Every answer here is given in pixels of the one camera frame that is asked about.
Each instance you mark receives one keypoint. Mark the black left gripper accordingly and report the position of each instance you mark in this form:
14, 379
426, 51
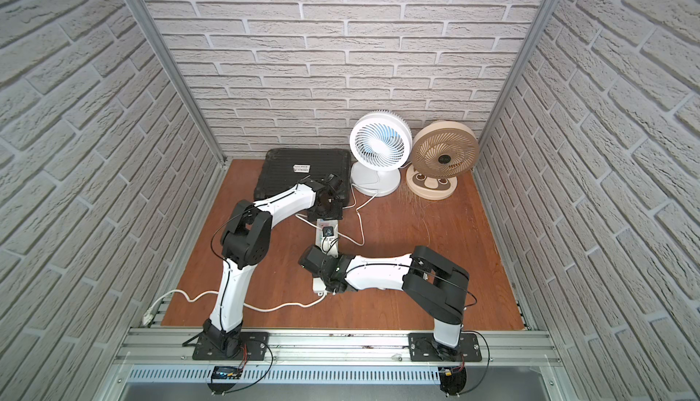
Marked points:
336, 200

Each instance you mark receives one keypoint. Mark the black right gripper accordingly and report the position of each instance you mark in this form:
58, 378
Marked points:
309, 259

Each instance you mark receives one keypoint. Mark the white power strip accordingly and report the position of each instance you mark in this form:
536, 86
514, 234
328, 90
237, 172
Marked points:
327, 239

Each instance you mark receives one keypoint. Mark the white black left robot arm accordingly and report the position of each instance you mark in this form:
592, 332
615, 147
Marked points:
245, 242

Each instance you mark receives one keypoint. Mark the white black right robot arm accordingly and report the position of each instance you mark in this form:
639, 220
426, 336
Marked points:
435, 283

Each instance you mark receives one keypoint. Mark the white desk fan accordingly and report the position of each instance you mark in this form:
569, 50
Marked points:
381, 142

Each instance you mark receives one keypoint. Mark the beige bear desk fan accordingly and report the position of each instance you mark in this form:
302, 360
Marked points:
440, 153

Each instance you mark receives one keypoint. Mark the white label sticker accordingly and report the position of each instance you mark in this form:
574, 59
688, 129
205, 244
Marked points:
300, 168

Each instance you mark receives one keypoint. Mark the black plastic tool case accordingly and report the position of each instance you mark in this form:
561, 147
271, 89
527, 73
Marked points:
277, 173

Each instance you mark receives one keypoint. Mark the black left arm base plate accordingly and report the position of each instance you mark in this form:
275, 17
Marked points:
252, 344

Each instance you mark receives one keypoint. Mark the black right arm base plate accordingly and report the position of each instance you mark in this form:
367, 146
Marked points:
424, 348

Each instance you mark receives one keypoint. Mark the aluminium front rail frame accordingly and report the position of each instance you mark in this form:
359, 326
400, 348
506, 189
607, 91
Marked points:
521, 365

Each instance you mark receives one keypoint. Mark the white vented cable duct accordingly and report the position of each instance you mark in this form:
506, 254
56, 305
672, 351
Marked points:
277, 374

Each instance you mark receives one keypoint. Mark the aluminium corner post left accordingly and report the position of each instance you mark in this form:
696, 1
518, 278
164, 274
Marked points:
158, 44

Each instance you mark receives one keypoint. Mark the aluminium corner post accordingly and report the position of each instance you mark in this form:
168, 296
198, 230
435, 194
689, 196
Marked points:
158, 44
540, 22

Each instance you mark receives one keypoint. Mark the aluminium corner post right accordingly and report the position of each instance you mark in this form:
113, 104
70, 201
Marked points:
540, 22

